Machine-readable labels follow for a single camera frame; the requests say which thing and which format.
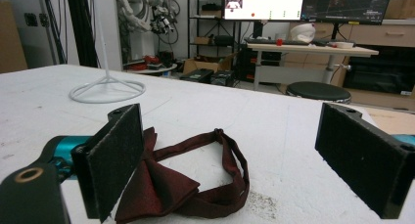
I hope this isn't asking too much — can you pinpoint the black case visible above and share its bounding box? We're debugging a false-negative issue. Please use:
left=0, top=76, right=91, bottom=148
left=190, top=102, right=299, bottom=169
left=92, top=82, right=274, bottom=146
left=179, top=68, right=215, bottom=84

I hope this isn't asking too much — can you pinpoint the black round stool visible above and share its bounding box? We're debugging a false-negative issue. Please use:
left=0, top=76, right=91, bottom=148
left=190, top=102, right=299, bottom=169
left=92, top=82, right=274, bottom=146
left=286, top=80, right=352, bottom=105

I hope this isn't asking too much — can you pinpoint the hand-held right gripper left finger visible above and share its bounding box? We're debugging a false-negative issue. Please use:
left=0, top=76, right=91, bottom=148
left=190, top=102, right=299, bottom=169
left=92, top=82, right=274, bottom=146
left=70, top=103, right=145, bottom=224

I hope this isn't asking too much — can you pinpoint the white wire stand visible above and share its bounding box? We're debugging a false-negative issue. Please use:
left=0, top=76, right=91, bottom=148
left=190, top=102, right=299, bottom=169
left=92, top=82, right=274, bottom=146
left=69, top=0, right=147, bottom=105

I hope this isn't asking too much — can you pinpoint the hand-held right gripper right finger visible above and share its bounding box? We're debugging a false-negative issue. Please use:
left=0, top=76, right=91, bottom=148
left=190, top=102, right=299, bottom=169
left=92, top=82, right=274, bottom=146
left=314, top=102, right=415, bottom=220

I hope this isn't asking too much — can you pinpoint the wooden drawer cabinet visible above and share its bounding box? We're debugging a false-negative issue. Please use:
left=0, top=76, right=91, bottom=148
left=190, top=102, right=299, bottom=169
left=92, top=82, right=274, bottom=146
left=287, top=19, right=415, bottom=49

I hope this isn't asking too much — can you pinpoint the light wooden desk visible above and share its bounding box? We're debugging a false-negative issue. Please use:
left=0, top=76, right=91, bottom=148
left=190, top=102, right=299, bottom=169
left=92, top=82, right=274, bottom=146
left=246, top=41, right=380, bottom=91

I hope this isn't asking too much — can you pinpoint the dark monitor screen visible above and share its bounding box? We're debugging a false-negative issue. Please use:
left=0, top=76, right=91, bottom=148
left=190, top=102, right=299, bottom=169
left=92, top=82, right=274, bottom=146
left=300, top=0, right=394, bottom=25

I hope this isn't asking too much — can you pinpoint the dark red bow tie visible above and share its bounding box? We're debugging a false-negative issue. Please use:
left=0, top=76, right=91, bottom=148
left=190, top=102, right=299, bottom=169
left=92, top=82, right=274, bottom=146
left=115, top=126, right=251, bottom=224

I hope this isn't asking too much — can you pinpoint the white monitor screen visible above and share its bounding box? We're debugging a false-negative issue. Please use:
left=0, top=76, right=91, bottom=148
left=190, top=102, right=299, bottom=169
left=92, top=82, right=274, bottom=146
left=222, top=0, right=305, bottom=22

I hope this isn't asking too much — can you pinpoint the black metal shelf rack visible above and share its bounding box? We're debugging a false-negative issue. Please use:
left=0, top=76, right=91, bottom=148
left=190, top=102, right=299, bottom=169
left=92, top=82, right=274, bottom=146
left=187, top=0, right=243, bottom=67

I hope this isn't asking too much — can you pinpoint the cardboard box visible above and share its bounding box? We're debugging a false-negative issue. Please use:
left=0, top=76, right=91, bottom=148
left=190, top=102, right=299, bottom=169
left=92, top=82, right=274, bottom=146
left=182, top=53, right=237, bottom=75

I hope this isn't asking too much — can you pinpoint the white helmet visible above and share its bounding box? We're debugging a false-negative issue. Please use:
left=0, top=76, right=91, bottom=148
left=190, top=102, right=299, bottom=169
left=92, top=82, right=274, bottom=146
left=290, top=22, right=317, bottom=44

